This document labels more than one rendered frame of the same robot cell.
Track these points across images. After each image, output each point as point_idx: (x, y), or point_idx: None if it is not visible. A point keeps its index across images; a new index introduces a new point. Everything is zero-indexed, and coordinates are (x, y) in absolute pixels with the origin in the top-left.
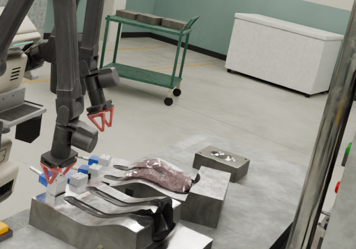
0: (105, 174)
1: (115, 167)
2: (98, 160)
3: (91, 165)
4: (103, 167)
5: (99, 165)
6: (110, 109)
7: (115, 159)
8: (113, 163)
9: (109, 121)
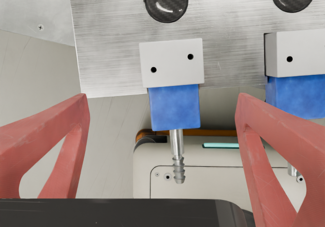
0: (272, 12)
1: (165, 9)
2: (193, 86)
3: (310, 73)
4: (216, 49)
5: (282, 46)
6: (3, 183)
7: (91, 41)
8: (142, 30)
9: (72, 123)
